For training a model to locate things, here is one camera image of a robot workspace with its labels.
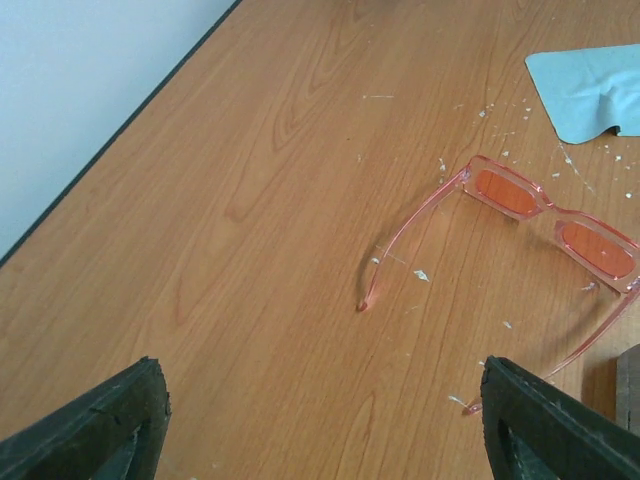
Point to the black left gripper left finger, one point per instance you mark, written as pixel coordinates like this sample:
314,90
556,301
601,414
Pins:
114,431

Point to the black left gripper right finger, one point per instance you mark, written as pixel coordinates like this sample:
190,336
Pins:
532,430

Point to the grey glasses case green lining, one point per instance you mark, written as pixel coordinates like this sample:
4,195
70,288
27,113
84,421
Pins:
628,390

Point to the pink transparent sunglasses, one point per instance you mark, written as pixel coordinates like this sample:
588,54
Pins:
505,272

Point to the light blue cleaning cloth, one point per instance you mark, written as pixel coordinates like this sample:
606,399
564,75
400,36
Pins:
586,92

